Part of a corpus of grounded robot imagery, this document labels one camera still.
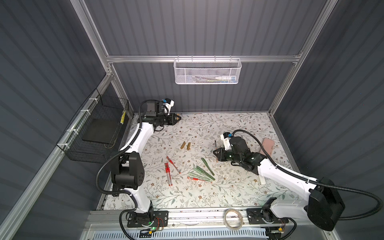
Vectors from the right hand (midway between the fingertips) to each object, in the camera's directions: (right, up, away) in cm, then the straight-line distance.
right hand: (216, 151), depth 81 cm
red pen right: (-27, -14, +9) cm, 32 cm away
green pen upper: (-4, -10, +11) cm, 16 cm away
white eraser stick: (+26, -16, +2) cm, 31 cm away
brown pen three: (0, +2, 0) cm, 2 cm away
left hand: (-19, +18, +5) cm, 27 cm away
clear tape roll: (+3, -32, -8) cm, 33 cm away
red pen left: (-29, -12, +11) cm, 33 cm away
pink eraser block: (+38, +2, +19) cm, 42 cm away
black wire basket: (-60, +11, -7) cm, 62 cm away
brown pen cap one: (-16, 0, +19) cm, 25 cm away
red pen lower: (-10, -17, +6) cm, 21 cm away
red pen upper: (-23, -12, +11) cm, 28 cm away
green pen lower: (-8, -16, +6) cm, 19 cm away
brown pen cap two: (-20, +1, +21) cm, 29 cm away
